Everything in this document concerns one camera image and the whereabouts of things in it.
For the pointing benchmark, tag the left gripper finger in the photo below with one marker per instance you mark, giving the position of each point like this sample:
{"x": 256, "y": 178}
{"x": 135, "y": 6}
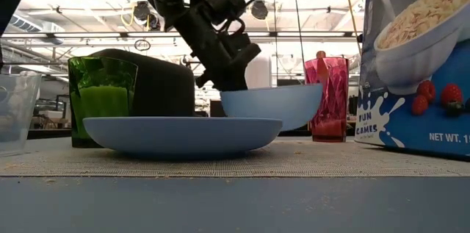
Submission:
{"x": 240, "y": 71}
{"x": 211, "y": 76}

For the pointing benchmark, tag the blue bowl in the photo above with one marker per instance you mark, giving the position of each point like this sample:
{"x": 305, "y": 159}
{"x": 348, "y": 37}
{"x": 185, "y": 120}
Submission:
{"x": 279, "y": 108}

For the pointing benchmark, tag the orange plastic spoon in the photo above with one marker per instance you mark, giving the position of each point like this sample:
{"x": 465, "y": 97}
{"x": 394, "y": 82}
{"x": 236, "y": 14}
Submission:
{"x": 321, "y": 64}

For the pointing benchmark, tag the pink faceted tumbler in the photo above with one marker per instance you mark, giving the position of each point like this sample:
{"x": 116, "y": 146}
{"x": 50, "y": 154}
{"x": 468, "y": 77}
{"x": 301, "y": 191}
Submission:
{"x": 332, "y": 115}

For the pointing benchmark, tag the blue frosted flakes cereal box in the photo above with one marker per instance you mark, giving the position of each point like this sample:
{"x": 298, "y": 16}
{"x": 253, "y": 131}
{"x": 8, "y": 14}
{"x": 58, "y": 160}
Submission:
{"x": 411, "y": 78}

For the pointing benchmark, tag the black toaster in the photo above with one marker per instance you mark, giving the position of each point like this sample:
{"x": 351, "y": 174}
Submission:
{"x": 165, "y": 86}

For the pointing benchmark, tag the blue plate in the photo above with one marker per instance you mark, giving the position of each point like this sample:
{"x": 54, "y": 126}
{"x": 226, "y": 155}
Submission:
{"x": 183, "y": 133}

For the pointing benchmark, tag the green glass tumbler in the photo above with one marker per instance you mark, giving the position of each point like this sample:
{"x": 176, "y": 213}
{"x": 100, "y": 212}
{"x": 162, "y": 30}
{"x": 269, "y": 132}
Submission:
{"x": 103, "y": 104}

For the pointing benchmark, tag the beige woven placemat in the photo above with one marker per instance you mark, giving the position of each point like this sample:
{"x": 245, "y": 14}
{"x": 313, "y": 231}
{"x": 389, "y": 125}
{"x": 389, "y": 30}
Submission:
{"x": 330, "y": 159}

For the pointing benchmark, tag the black equipment rack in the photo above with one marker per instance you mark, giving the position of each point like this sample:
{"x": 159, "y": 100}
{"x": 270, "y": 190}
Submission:
{"x": 51, "y": 113}

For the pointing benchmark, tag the clear plastic container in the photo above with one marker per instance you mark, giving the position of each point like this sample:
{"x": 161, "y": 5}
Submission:
{"x": 16, "y": 115}

